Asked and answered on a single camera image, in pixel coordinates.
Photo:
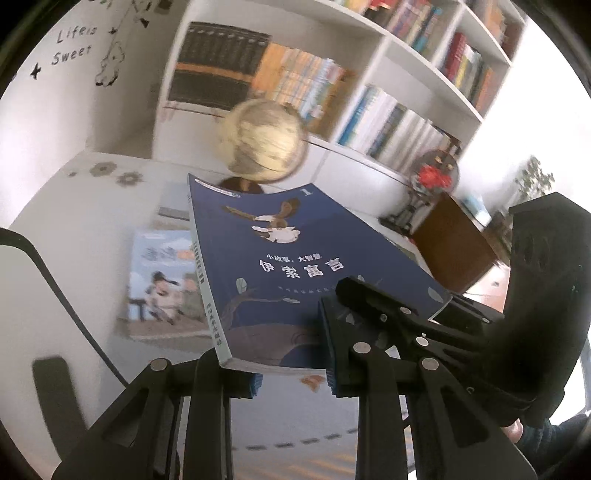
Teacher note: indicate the row of multicoloured books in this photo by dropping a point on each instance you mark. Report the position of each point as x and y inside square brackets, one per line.
[471, 74]
[503, 23]
[406, 23]

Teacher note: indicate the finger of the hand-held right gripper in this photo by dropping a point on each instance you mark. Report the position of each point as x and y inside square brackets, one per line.
[369, 295]
[475, 318]

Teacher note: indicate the person's right forearm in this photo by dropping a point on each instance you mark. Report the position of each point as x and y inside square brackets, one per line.
[558, 447]

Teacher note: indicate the light blue cartoon boys book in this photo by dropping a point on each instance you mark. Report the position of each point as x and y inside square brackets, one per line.
[157, 277]

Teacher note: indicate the person's right hand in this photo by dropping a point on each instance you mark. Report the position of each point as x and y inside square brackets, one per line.
[512, 431]

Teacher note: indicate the antique beige desk globe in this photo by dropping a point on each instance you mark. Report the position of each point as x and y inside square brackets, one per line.
[258, 138]

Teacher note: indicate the row of orange spined books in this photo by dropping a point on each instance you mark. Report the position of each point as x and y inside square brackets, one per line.
[304, 87]

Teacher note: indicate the light blue tissue box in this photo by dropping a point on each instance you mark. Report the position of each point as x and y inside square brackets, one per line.
[475, 207]

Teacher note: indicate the navy blue book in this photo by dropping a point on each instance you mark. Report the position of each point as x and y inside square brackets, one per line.
[277, 258]

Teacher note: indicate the row of pale spined books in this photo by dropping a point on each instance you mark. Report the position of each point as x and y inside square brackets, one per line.
[392, 129]

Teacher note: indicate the white bookshelf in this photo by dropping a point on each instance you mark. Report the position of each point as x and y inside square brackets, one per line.
[348, 161]

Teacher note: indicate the brown wooden cabinet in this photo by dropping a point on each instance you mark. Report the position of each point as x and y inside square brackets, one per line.
[452, 244]

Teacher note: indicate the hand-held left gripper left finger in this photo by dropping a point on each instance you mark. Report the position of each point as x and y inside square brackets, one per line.
[212, 392]

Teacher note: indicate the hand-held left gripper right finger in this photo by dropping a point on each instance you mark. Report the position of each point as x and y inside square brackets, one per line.
[331, 369]

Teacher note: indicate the row of black volumes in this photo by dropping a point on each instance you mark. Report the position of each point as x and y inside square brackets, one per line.
[217, 64]

